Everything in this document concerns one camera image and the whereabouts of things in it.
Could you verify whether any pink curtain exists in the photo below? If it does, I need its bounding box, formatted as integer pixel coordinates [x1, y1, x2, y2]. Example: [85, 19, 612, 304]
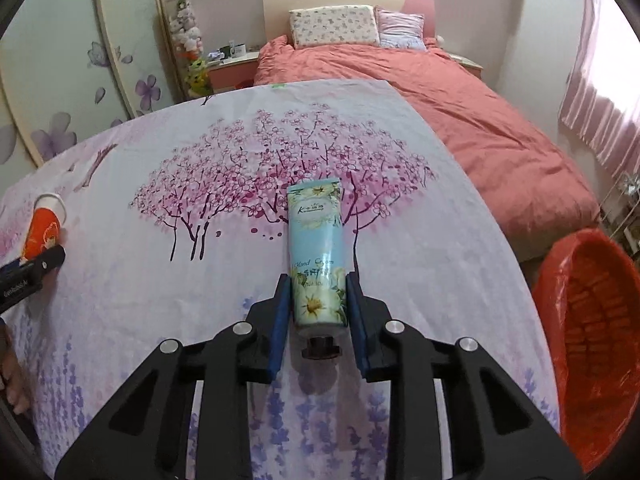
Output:
[557, 0, 640, 171]

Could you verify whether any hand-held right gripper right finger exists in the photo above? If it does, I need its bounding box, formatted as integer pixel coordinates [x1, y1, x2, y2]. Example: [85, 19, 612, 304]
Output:
[345, 271, 586, 480]

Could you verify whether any flower print sliding wardrobe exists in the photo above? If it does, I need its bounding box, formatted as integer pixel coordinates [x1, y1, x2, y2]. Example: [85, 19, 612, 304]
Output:
[0, 0, 183, 171]

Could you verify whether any orange paper cup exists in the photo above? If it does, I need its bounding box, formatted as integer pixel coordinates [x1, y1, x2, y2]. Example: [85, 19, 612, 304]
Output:
[25, 192, 68, 261]

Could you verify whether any blossom tree print tablecloth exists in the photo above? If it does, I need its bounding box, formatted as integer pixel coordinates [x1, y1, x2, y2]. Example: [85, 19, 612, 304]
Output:
[0, 79, 561, 480]

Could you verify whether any white floral pillow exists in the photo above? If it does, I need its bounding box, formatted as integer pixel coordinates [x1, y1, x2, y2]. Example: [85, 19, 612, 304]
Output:
[288, 5, 381, 51]

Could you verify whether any pink and white nightstand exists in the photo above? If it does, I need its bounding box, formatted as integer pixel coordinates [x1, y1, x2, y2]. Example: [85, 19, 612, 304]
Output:
[206, 52, 261, 93]
[447, 51, 485, 78]

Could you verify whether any waste basket with red bag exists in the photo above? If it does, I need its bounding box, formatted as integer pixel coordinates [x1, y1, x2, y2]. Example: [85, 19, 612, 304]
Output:
[531, 227, 640, 473]

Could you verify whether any light blue floral cream tube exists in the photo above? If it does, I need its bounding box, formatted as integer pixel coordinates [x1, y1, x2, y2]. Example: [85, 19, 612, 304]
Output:
[286, 178, 349, 361]

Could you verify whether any person's left hand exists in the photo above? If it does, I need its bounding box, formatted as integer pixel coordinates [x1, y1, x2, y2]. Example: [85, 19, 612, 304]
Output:
[0, 350, 32, 416]

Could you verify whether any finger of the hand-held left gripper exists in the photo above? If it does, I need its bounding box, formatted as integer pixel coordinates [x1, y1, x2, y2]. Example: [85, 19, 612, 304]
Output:
[0, 245, 67, 313]

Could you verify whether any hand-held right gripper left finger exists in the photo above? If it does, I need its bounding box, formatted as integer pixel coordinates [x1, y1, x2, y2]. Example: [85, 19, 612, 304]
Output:
[54, 272, 293, 480]

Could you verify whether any clear tube of plush toys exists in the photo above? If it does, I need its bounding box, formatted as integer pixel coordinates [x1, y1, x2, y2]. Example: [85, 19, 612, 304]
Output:
[167, 0, 213, 98]

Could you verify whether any white wire rack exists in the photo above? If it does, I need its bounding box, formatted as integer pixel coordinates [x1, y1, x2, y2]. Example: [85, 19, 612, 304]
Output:
[597, 170, 640, 256]

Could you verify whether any pink striped pillow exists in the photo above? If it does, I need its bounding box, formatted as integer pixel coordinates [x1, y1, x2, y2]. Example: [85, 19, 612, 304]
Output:
[375, 7, 428, 51]

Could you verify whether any bed with pink duvet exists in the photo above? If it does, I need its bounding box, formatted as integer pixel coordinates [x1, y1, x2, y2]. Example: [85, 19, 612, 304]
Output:
[253, 35, 601, 263]

